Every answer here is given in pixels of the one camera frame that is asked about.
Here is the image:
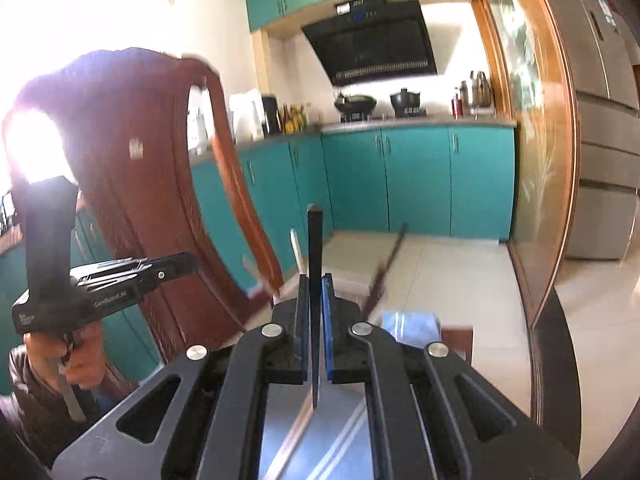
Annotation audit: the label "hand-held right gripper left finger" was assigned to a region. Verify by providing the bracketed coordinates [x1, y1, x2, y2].
[50, 274, 309, 480]

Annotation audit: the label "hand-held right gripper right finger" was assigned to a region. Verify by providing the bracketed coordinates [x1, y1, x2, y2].
[323, 273, 582, 480]

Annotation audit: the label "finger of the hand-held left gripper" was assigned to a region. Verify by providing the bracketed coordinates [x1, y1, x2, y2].
[70, 252, 199, 291]

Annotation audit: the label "black chopstick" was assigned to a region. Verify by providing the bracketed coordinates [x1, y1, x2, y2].
[307, 204, 324, 408]

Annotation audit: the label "pale wooden chopstick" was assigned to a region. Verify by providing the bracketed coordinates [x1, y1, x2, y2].
[289, 229, 307, 277]

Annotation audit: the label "person's left forearm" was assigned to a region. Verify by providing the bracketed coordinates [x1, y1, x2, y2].
[7, 347, 101, 466]

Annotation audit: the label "person's left hand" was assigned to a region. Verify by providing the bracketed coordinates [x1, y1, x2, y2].
[24, 320, 106, 391]

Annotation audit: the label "carved wooden chair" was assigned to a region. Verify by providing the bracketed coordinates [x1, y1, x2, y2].
[2, 47, 286, 396]

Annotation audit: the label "dark brown chopstick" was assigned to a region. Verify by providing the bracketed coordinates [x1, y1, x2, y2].
[361, 223, 408, 322]

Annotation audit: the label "teal base cabinets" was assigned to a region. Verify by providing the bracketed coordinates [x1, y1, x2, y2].
[0, 125, 516, 396]

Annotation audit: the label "black countertop appliance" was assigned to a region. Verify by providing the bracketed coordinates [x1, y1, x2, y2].
[261, 94, 282, 136]

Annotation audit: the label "row of condiment bottles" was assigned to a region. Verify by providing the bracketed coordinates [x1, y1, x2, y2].
[280, 102, 308, 133]

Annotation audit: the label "grey kitchen countertop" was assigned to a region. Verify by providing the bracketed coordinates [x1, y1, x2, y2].
[187, 114, 517, 161]

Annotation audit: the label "gas stove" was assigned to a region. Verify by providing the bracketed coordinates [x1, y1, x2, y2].
[340, 107, 428, 123]

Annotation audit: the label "black wok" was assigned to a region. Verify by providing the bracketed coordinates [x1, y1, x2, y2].
[334, 91, 377, 113]

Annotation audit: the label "black lidded pot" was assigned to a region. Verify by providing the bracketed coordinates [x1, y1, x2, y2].
[390, 88, 423, 116]

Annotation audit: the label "etched glass sliding door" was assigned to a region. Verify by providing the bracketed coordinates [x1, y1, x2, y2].
[470, 0, 576, 328]

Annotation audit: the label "stainless steel pot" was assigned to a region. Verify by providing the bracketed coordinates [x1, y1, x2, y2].
[459, 71, 493, 109]

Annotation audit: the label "black range hood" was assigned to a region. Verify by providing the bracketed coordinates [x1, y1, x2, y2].
[301, 0, 438, 87]

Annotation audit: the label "silver refrigerator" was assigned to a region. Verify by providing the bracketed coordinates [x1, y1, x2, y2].
[530, 0, 640, 261]

